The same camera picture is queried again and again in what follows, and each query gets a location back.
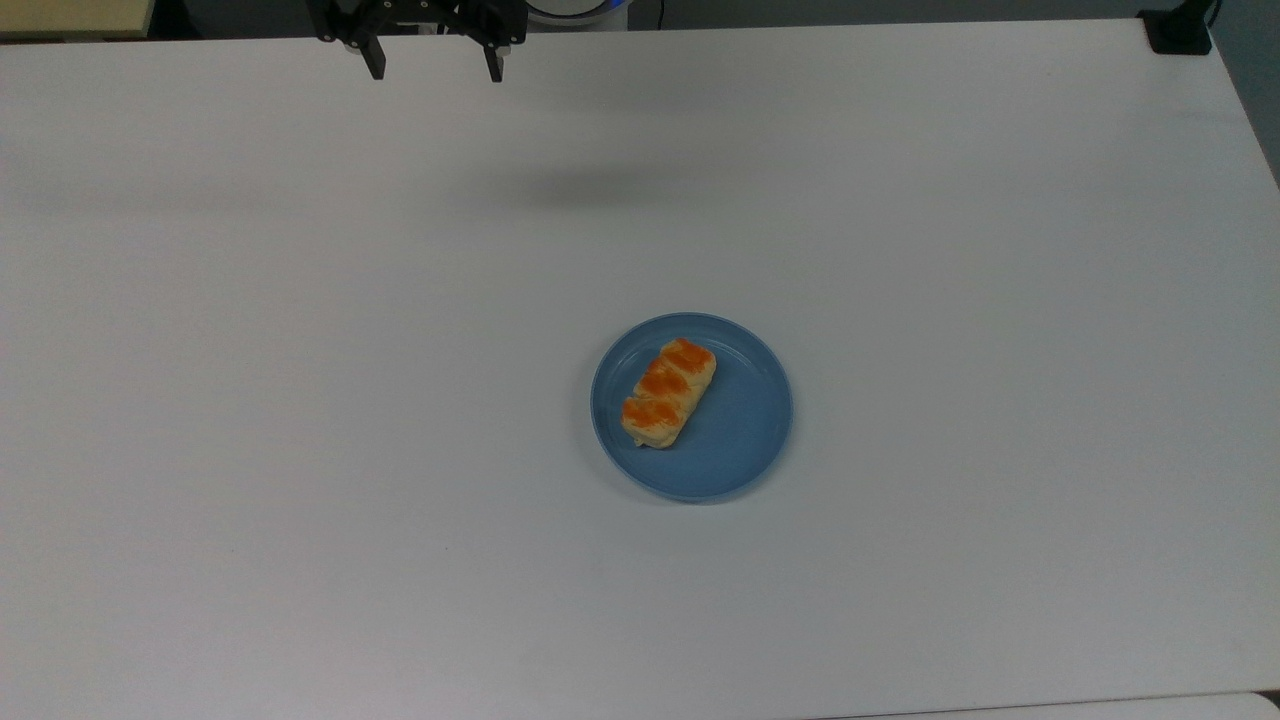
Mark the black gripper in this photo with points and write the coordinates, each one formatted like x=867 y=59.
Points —
x=420 y=12

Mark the orange glazed bread loaf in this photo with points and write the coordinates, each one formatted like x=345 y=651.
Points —
x=668 y=392

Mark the beige wooden furniture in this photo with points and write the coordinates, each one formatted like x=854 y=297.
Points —
x=72 y=17

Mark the blue round plate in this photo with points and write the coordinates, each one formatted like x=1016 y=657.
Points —
x=692 y=407

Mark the black table clamp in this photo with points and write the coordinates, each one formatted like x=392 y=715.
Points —
x=1178 y=29

